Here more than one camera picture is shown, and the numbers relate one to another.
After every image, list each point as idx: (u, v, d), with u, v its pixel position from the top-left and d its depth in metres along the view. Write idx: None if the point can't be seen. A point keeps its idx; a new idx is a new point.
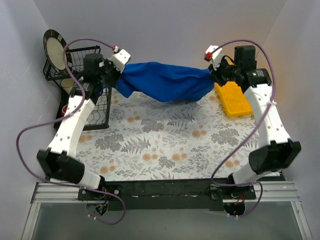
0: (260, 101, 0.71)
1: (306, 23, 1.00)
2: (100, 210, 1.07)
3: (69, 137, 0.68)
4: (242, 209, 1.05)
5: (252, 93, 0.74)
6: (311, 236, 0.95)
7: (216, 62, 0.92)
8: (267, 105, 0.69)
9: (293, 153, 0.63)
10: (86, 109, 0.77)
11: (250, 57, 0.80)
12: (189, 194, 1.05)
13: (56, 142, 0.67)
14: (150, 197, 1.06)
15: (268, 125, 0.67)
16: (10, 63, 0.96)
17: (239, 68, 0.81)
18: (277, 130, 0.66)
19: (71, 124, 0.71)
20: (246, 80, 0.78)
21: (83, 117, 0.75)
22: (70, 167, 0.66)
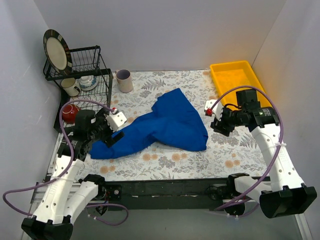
0: (270, 146, 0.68)
1: (306, 22, 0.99)
2: (100, 210, 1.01)
3: (55, 203, 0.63)
4: (242, 209, 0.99)
5: (260, 133, 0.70)
6: (311, 235, 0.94)
7: (218, 113, 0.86)
8: (276, 147, 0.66)
9: (308, 200, 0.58)
10: (74, 169, 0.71)
11: (253, 98, 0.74)
12: (189, 194, 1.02)
13: (41, 211, 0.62)
14: (150, 197, 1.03)
15: (279, 169, 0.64)
16: (10, 63, 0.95)
17: (244, 110, 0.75)
18: (288, 174, 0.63)
19: (57, 189, 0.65)
20: (252, 119, 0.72)
21: (70, 179, 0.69)
22: (59, 233, 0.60)
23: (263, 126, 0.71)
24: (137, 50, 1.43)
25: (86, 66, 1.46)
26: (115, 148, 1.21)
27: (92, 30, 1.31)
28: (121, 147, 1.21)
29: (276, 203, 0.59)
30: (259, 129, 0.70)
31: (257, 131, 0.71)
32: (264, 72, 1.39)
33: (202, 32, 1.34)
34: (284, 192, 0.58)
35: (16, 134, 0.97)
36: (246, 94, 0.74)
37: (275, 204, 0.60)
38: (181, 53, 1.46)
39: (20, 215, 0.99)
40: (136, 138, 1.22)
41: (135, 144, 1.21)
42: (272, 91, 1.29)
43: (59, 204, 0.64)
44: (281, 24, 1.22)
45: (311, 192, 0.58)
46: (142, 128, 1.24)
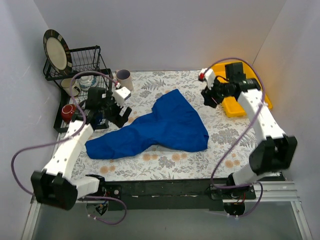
0: (253, 106, 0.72)
1: (306, 22, 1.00)
2: (101, 210, 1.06)
3: (66, 159, 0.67)
4: (242, 210, 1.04)
5: (244, 97, 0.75)
6: (311, 236, 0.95)
7: (210, 83, 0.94)
8: (259, 106, 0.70)
9: (290, 149, 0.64)
10: (86, 132, 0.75)
11: (240, 70, 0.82)
12: (189, 194, 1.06)
13: (52, 165, 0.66)
14: (150, 197, 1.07)
15: (262, 123, 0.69)
16: (10, 63, 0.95)
17: (230, 81, 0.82)
18: (271, 128, 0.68)
19: (69, 147, 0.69)
20: (238, 89, 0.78)
21: (81, 142, 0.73)
22: (67, 188, 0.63)
23: (246, 91, 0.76)
24: (137, 50, 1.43)
25: (86, 66, 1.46)
26: (115, 150, 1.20)
27: (92, 30, 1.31)
28: (121, 149, 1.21)
29: (263, 154, 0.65)
30: (244, 95, 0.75)
31: (241, 97, 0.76)
32: (264, 72, 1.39)
33: (202, 32, 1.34)
34: (269, 141, 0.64)
35: (16, 134, 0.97)
36: (234, 67, 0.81)
37: (262, 156, 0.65)
38: (181, 53, 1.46)
39: (20, 215, 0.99)
40: (136, 140, 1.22)
41: (134, 147, 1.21)
42: (272, 91, 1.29)
43: (69, 161, 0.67)
44: (280, 24, 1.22)
45: (292, 142, 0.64)
46: (143, 131, 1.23)
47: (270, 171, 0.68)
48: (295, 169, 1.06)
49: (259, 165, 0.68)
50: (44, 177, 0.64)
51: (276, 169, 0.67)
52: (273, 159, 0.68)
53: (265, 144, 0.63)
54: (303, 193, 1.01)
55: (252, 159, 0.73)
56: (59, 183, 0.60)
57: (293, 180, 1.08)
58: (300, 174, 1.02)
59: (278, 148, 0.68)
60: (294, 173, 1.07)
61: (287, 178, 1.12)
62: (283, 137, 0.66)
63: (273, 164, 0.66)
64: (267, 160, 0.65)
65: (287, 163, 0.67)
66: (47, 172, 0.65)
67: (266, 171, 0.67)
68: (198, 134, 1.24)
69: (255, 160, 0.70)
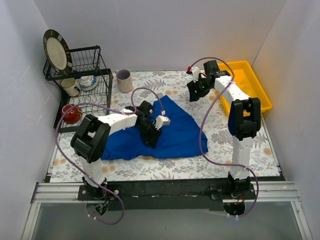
0: (224, 83, 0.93)
1: (306, 22, 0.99)
2: (100, 210, 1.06)
3: (114, 121, 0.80)
4: (242, 209, 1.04)
5: (217, 81, 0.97)
6: (311, 236, 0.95)
7: (195, 77, 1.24)
8: (228, 83, 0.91)
9: (256, 106, 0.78)
10: (132, 120, 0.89)
11: (215, 67, 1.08)
12: (189, 194, 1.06)
13: (103, 118, 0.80)
14: (150, 197, 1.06)
15: (232, 93, 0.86)
16: (9, 64, 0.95)
17: (207, 74, 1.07)
18: (239, 94, 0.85)
19: (120, 116, 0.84)
20: (213, 78, 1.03)
21: (126, 122, 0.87)
22: (104, 139, 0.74)
23: (219, 77, 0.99)
24: (137, 50, 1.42)
25: (86, 66, 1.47)
26: (111, 150, 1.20)
27: (92, 30, 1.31)
28: (118, 151, 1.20)
29: (234, 113, 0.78)
30: (217, 79, 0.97)
31: (216, 81, 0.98)
32: (264, 72, 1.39)
33: (202, 32, 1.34)
34: (237, 102, 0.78)
35: (16, 134, 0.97)
36: (209, 63, 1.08)
37: (235, 115, 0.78)
38: (181, 53, 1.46)
39: (20, 215, 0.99)
40: (135, 144, 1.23)
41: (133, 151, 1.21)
42: (272, 90, 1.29)
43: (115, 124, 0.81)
44: (280, 24, 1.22)
45: (256, 101, 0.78)
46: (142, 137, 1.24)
47: (245, 132, 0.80)
48: (295, 169, 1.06)
49: (235, 126, 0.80)
50: (92, 121, 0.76)
51: (252, 129, 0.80)
52: (245, 120, 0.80)
53: (234, 104, 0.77)
54: (303, 192, 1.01)
55: (229, 127, 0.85)
56: (105, 130, 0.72)
57: (293, 180, 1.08)
58: (300, 174, 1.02)
59: (248, 110, 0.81)
60: (294, 173, 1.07)
61: (287, 178, 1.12)
62: (249, 99, 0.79)
63: (246, 122, 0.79)
64: (239, 119, 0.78)
65: (257, 121, 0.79)
66: (98, 119, 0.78)
67: (241, 130, 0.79)
68: (195, 138, 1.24)
69: (231, 125, 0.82)
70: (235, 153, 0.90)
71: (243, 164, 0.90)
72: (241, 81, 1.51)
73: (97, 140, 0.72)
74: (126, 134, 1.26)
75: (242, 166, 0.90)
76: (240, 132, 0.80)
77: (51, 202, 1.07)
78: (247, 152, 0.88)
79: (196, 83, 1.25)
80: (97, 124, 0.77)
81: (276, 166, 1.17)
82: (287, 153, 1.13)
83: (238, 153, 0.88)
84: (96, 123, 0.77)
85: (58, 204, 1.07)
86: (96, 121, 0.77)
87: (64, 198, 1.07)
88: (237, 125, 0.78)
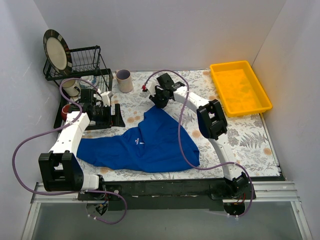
0: (183, 95, 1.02)
1: (306, 22, 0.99)
2: (100, 210, 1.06)
3: (71, 140, 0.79)
4: (242, 209, 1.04)
5: (176, 93, 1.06)
6: (312, 236, 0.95)
7: (151, 91, 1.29)
8: (186, 95, 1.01)
9: (218, 106, 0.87)
10: (84, 120, 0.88)
11: (168, 79, 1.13)
12: (189, 194, 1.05)
13: (59, 146, 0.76)
14: (150, 197, 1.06)
15: (193, 102, 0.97)
16: (10, 64, 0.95)
17: (163, 88, 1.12)
18: (199, 101, 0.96)
19: (71, 131, 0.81)
20: (171, 92, 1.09)
21: (80, 127, 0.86)
22: (73, 164, 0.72)
23: (177, 90, 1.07)
24: (137, 50, 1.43)
25: (86, 65, 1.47)
26: (97, 157, 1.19)
27: (92, 31, 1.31)
28: (104, 159, 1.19)
29: (201, 118, 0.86)
30: (176, 92, 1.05)
31: (175, 94, 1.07)
32: (264, 72, 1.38)
33: (202, 32, 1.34)
34: (201, 108, 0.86)
35: (16, 133, 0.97)
36: (162, 76, 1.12)
37: (202, 119, 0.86)
38: (181, 53, 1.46)
39: (20, 214, 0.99)
40: (124, 155, 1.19)
41: (121, 160, 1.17)
42: (272, 90, 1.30)
43: (73, 142, 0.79)
44: (280, 24, 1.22)
45: (216, 103, 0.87)
46: (133, 151, 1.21)
47: (217, 131, 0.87)
48: (295, 170, 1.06)
49: (206, 129, 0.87)
50: (51, 157, 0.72)
51: (221, 127, 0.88)
52: (213, 121, 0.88)
53: (199, 110, 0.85)
54: (303, 193, 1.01)
55: (202, 132, 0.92)
56: (67, 157, 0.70)
57: (293, 180, 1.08)
58: (301, 174, 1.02)
59: (212, 113, 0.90)
60: (294, 173, 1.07)
61: (287, 178, 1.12)
62: (210, 102, 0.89)
63: (214, 124, 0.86)
64: (207, 121, 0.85)
65: (223, 119, 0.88)
66: (54, 153, 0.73)
67: (213, 131, 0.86)
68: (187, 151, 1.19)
69: (203, 130, 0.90)
70: (220, 155, 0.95)
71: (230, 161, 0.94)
72: (241, 81, 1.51)
73: (67, 170, 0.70)
74: (116, 143, 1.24)
75: (232, 164, 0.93)
76: (212, 133, 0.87)
77: (51, 202, 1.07)
78: (229, 149, 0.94)
79: (154, 97, 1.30)
80: (57, 157, 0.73)
81: (276, 166, 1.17)
82: (287, 153, 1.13)
83: (222, 153, 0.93)
84: (56, 157, 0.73)
85: (58, 204, 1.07)
86: (54, 155, 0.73)
87: (64, 198, 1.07)
88: (208, 128, 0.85)
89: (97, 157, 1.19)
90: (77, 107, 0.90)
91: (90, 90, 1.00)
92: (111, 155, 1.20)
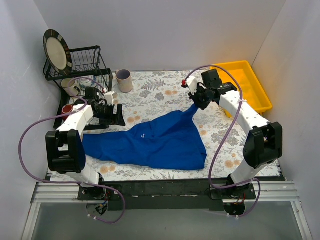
0: (234, 103, 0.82)
1: (306, 23, 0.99)
2: (100, 210, 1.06)
3: (76, 122, 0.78)
4: (242, 209, 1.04)
5: (225, 98, 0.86)
6: (311, 236, 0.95)
7: (192, 89, 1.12)
8: (239, 103, 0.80)
9: (277, 133, 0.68)
10: (89, 111, 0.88)
11: (216, 77, 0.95)
12: (189, 195, 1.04)
13: (64, 126, 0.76)
14: (150, 197, 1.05)
15: (246, 116, 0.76)
16: (10, 64, 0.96)
17: (209, 87, 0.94)
18: (255, 118, 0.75)
19: (77, 116, 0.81)
20: (217, 94, 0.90)
21: (86, 117, 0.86)
22: (78, 144, 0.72)
23: (225, 94, 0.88)
24: (137, 49, 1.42)
25: (86, 66, 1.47)
26: (103, 152, 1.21)
27: (92, 31, 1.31)
28: (110, 153, 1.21)
29: (253, 143, 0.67)
30: (224, 97, 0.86)
31: (222, 99, 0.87)
32: (264, 72, 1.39)
33: (202, 32, 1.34)
34: (257, 130, 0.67)
35: (17, 133, 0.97)
36: (210, 73, 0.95)
37: (255, 146, 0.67)
38: (181, 53, 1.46)
39: (20, 214, 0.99)
40: (130, 151, 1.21)
41: (127, 156, 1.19)
42: (272, 90, 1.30)
43: (78, 125, 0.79)
44: (280, 25, 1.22)
45: (276, 126, 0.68)
46: (139, 147, 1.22)
47: (265, 162, 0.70)
48: (295, 170, 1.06)
49: (253, 156, 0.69)
50: (57, 136, 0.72)
51: (272, 158, 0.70)
52: (264, 148, 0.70)
53: (253, 133, 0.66)
54: (303, 193, 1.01)
55: (245, 156, 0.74)
56: (73, 135, 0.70)
57: (293, 180, 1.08)
58: (301, 175, 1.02)
59: (266, 137, 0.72)
60: (294, 174, 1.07)
61: (287, 178, 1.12)
62: (268, 124, 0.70)
63: (265, 153, 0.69)
64: (261, 149, 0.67)
65: (279, 149, 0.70)
66: (60, 131, 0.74)
67: (262, 161, 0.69)
68: (194, 152, 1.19)
69: (249, 154, 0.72)
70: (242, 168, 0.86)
71: (248, 179, 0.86)
72: (241, 81, 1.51)
73: (72, 148, 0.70)
74: (123, 139, 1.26)
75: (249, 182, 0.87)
76: (260, 163, 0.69)
77: (51, 202, 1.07)
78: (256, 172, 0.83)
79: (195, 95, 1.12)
80: (63, 136, 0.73)
81: (276, 166, 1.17)
82: (287, 153, 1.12)
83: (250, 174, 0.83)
84: (61, 136, 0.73)
85: (58, 204, 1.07)
86: (60, 134, 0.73)
87: (64, 198, 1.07)
88: (257, 156, 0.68)
89: (103, 151, 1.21)
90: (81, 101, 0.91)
91: (94, 88, 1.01)
92: (117, 151, 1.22)
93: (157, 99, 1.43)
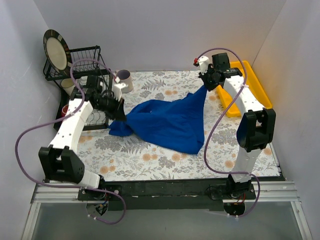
0: (235, 87, 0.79)
1: (306, 23, 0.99)
2: (100, 210, 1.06)
3: (71, 134, 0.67)
4: (242, 209, 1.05)
5: (228, 82, 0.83)
6: (311, 236, 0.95)
7: (203, 68, 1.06)
8: (240, 88, 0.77)
9: (270, 119, 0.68)
10: (86, 109, 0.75)
11: (225, 61, 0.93)
12: (189, 194, 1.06)
13: (58, 140, 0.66)
14: (150, 197, 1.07)
15: (244, 100, 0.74)
16: (10, 64, 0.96)
17: (216, 70, 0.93)
18: (252, 103, 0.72)
19: (72, 123, 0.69)
20: (222, 76, 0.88)
21: (83, 117, 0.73)
22: (74, 161, 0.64)
23: (230, 77, 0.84)
24: (137, 50, 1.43)
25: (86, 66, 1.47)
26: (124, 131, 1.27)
27: (92, 31, 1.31)
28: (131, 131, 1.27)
29: (245, 125, 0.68)
30: (228, 80, 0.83)
31: (226, 82, 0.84)
32: (264, 72, 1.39)
33: (202, 32, 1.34)
34: (250, 113, 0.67)
35: (17, 133, 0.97)
36: (219, 57, 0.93)
37: (246, 127, 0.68)
38: (181, 53, 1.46)
39: (20, 215, 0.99)
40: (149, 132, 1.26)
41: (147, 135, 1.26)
42: (272, 90, 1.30)
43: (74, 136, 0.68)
44: (280, 25, 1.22)
45: (271, 113, 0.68)
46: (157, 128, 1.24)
47: (255, 144, 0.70)
48: (295, 170, 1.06)
49: (244, 137, 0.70)
50: (51, 151, 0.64)
51: (262, 142, 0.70)
52: (256, 131, 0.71)
53: (246, 116, 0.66)
54: (303, 193, 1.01)
55: (237, 136, 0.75)
56: (67, 155, 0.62)
57: (293, 180, 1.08)
58: (301, 175, 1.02)
59: (260, 122, 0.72)
60: (294, 174, 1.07)
61: (287, 178, 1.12)
62: (263, 110, 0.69)
63: (256, 136, 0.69)
64: (251, 131, 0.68)
65: (270, 133, 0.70)
66: (54, 147, 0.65)
67: (251, 144, 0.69)
68: (191, 136, 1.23)
69: (240, 135, 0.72)
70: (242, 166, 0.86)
71: (244, 171, 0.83)
72: None
73: (67, 167, 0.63)
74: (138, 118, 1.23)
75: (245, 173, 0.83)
76: (250, 145, 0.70)
77: (51, 202, 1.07)
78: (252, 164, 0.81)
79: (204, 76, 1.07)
80: (58, 151, 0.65)
81: (276, 166, 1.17)
82: (287, 153, 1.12)
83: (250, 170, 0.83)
84: (56, 150, 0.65)
85: (58, 204, 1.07)
86: (54, 149, 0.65)
87: (64, 198, 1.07)
88: (247, 137, 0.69)
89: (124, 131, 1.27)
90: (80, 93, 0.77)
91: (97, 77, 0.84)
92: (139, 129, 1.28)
93: (157, 99, 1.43)
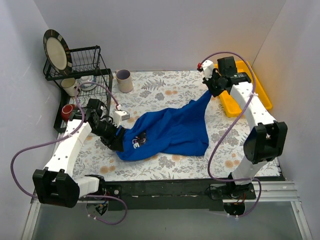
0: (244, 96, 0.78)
1: (306, 23, 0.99)
2: (101, 210, 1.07)
3: (67, 156, 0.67)
4: (242, 209, 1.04)
5: (236, 90, 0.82)
6: (311, 236, 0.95)
7: (207, 74, 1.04)
8: (249, 97, 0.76)
9: (280, 134, 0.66)
10: (85, 130, 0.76)
11: (231, 65, 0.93)
12: (189, 194, 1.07)
13: (53, 163, 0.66)
14: (150, 197, 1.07)
15: (253, 111, 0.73)
16: (10, 64, 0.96)
17: (223, 75, 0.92)
18: (262, 115, 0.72)
19: (69, 145, 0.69)
20: (229, 82, 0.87)
21: (81, 139, 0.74)
22: (69, 185, 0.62)
23: (238, 84, 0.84)
24: (137, 50, 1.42)
25: (86, 66, 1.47)
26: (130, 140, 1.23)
27: (92, 31, 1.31)
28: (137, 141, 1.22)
29: (254, 138, 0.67)
30: (236, 87, 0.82)
31: (234, 89, 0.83)
32: (264, 72, 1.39)
33: (202, 32, 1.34)
34: (261, 127, 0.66)
35: (17, 133, 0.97)
36: (226, 61, 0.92)
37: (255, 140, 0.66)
38: (181, 53, 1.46)
39: (20, 215, 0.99)
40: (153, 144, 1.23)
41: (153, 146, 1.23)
42: (272, 90, 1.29)
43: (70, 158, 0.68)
44: (280, 25, 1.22)
45: (282, 126, 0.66)
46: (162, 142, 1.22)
47: (262, 158, 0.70)
48: (295, 170, 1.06)
49: (252, 151, 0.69)
50: (46, 175, 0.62)
51: (270, 156, 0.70)
52: (265, 144, 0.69)
53: (257, 130, 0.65)
54: (303, 193, 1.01)
55: (245, 147, 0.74)
56: (61, 179, 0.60)
57: (293, 180, 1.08)
58: (301, 175, 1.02)
59: (270, 135, 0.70)
60: (294, 174, 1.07)
61: (287, 178, 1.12)
62: (274, 123, 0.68)
63: (265, 149, 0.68)
64: (259, 146, 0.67)
65: (279, 148, 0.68)
66: (49, 170, 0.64)
67: (258, 157, 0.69)
68: (194, 140, 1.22)
69: (248, 147, 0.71)
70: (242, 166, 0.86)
71: (248, 177, 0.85)
72: None
73: (61, 191, 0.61)
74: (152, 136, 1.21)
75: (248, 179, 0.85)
76: (257, 158, 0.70)
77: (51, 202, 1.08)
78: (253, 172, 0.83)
79: (209, 81, 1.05)
80: (53, 174, 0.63)
81: (276, 166, 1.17)
82: (287, 153, 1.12)
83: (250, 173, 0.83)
84: (51, 174, 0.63)
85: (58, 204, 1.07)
86: (49, 173, 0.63)
87: None
88: (256, 151, 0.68)
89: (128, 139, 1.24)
90: (80, 113, 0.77)
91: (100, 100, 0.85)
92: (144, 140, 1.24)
93: (157, 99, 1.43)
